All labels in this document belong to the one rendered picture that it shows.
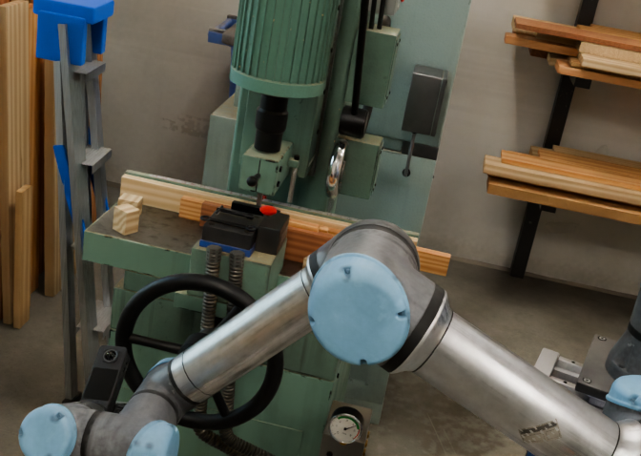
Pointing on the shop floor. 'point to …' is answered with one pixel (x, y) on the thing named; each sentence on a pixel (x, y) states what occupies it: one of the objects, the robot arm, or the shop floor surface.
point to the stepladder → (78, 160)
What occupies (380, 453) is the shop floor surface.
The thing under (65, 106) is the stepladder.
